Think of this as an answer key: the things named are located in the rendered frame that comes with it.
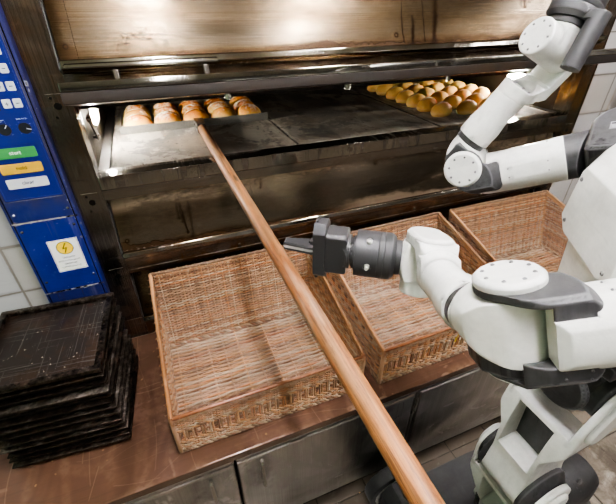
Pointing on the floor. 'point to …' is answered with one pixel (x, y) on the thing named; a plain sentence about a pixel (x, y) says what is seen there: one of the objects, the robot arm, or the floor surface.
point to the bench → (249, 445)
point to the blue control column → (45, 209)
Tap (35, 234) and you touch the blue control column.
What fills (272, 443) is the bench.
